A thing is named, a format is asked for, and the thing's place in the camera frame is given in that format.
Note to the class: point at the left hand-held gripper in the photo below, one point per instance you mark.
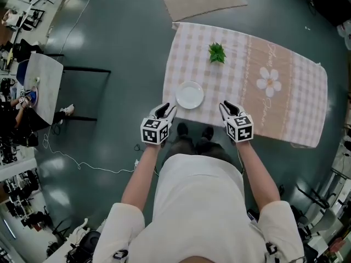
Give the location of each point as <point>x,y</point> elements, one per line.
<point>153,131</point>

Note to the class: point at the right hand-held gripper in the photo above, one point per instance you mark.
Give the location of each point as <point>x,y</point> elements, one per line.
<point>241,127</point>

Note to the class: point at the white plate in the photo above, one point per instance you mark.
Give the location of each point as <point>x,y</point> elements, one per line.
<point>189,94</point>

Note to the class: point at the person's left forearm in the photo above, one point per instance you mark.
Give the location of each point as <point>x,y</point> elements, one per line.
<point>140,174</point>

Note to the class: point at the person's right forearm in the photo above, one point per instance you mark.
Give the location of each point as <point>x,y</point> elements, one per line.
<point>260,174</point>

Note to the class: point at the person's left black shoe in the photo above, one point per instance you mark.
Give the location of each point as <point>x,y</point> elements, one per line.
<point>182,128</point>

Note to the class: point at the person's black shoe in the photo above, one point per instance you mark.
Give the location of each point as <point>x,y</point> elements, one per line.
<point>207,132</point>
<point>182,128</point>

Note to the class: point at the person's right black shoe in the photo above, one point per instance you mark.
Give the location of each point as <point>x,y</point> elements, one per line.
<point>207,132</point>

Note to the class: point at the person's dark trousers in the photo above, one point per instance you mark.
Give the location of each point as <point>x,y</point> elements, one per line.
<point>208,149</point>

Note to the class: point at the small green potted plant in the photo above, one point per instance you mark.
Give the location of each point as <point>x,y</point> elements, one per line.
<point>217,53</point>

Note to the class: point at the checked floral tablecloth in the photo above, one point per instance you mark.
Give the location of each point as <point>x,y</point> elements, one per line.
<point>296,105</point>

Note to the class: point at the person's white shirt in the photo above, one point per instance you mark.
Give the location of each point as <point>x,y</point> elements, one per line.
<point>197,210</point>

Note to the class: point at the white marble table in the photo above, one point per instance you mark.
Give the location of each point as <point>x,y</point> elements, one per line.
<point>44,86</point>

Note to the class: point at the pink dish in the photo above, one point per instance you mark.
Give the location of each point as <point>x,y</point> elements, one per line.
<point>34,97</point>

